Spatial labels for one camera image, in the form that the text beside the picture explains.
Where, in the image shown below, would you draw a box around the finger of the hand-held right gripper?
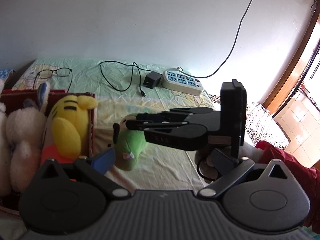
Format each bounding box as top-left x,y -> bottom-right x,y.
125,119 -> 190,132
136,107 -> 216,122

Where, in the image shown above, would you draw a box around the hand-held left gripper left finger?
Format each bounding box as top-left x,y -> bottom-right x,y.
37,147 -> 132,200

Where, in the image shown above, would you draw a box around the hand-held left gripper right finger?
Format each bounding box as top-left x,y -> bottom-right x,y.
197,148 -> 290,200

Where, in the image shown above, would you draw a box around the green plush toy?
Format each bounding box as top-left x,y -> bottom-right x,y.
112,113 -> 152,172

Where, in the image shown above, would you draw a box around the red cardboard box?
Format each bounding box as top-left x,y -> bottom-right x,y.
0,89 -> 97,213

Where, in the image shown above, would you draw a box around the yellow tiger plush toy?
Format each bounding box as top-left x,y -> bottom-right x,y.
40,94 -> 98,165

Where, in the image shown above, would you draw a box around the pale plush with blue bow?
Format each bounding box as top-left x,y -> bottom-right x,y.
5,81 -> 50,193

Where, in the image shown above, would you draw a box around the person's right forearm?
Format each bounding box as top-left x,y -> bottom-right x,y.
254,141 -> 320,234

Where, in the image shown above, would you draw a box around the person's right hand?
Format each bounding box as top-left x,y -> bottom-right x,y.
196,150 -> 218,180

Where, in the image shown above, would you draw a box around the beige power strip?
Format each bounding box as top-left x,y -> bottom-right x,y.
160,69 -> 204,97

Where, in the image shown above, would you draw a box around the black power adapter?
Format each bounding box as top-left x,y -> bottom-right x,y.
143,72 -> 162,89

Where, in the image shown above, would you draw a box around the cartoon printed bedsheet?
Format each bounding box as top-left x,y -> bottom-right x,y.
11,57 -> 250,193

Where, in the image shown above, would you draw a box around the black eyeglasses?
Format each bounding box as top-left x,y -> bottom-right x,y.
33,67 -> 73,93

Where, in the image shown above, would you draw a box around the blue patterned cloth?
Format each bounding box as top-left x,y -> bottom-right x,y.
0,69 -> 16,80

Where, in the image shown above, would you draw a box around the black adapter cable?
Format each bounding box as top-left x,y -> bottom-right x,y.
99,61 -> 147,98

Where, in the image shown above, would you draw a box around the grey power cord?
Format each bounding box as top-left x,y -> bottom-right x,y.
202,0 -> 262,78

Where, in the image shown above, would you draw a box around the wooden door frame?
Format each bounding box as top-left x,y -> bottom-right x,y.
260,12 -> 320,115

